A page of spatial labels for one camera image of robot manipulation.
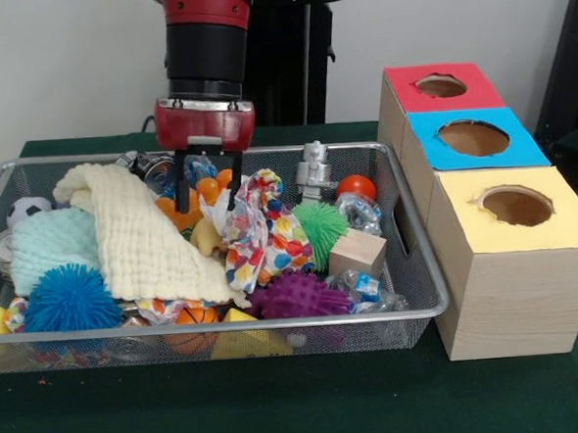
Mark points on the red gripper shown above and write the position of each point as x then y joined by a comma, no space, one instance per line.
205,126

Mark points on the orange toy building brick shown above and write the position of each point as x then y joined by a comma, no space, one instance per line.
209,189

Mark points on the yellow duck plush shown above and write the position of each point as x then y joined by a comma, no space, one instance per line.
207,238

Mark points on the polka dot paper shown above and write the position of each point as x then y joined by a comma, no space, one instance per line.
265,228

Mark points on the cream waffle cloth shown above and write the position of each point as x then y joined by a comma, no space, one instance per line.
138,235

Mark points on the mint green waffle cloth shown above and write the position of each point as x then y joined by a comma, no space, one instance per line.
50,241

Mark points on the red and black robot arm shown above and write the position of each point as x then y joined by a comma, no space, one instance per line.
205,45

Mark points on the wooden box with three holes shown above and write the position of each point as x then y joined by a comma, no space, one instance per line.
520,300

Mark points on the silver toy robot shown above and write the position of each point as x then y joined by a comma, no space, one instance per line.
312,173

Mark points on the green spiky rubber ball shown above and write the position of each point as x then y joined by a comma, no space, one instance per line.
321,229

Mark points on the purple spiky monster toy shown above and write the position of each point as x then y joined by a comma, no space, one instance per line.
299,297

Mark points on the small red ball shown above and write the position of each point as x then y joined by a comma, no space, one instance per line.
357,188

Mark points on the wooden cube block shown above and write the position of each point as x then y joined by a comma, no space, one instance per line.
357,254

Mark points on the blue spiky rubber ball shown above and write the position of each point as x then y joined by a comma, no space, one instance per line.
68,298

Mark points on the small soccer ball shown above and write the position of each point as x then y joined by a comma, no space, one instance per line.
26,209

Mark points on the black upright panel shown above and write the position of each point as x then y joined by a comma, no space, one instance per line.
574,61

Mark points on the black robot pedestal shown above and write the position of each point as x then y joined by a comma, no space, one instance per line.
284,55

